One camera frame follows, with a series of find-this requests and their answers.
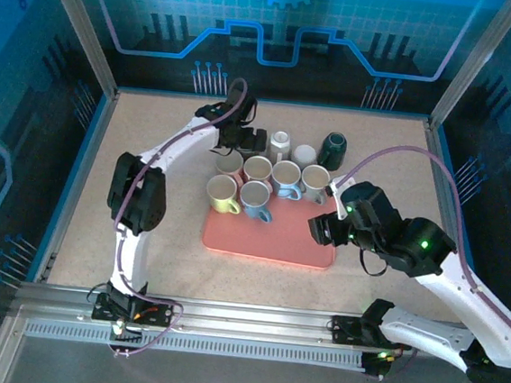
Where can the light blue mug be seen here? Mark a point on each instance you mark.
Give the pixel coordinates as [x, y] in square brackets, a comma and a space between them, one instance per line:
[286, 174]

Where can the dark green faceted mug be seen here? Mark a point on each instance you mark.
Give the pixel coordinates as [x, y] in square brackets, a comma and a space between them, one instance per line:
[333, 151]

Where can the blue table border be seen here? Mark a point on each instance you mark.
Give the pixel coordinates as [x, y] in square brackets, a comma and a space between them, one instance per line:
[70, 182]

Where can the light pink mug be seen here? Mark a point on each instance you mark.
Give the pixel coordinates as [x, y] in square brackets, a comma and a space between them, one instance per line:
[257, 168]

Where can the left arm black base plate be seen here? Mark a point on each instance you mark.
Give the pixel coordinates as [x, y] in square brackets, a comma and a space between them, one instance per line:
[157, 313]

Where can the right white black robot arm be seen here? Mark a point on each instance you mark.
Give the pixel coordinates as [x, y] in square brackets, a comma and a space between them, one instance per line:
[475, 303]

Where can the light green mug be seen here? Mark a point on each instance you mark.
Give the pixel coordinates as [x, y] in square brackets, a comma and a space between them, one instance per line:
[220, 189]

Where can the white mug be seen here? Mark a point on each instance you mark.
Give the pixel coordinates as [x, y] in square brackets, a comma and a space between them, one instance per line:
[304, 154]

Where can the pink rectangular mat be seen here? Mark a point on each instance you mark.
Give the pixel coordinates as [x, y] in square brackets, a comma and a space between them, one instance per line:
[277, 243]

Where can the aluminium frame post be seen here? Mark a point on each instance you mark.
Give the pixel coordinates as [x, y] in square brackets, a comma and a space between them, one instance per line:
[478, 63]
[79, 25]

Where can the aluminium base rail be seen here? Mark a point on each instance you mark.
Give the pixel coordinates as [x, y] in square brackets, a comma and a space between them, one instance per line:
[247, 319]

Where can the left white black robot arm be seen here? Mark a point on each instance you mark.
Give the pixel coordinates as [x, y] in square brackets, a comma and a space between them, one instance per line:
[131, 256]

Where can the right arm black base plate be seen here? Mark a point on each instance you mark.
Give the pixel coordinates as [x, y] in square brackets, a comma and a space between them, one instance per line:
[344, 331]

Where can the pale grey faceted mug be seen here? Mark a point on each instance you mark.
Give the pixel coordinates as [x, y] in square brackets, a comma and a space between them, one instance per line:
[280, 144]

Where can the teal blue mug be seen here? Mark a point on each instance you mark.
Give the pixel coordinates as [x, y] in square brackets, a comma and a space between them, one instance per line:
[254, 196]

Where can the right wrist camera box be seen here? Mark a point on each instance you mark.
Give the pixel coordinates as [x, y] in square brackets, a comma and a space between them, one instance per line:
[338, 199]

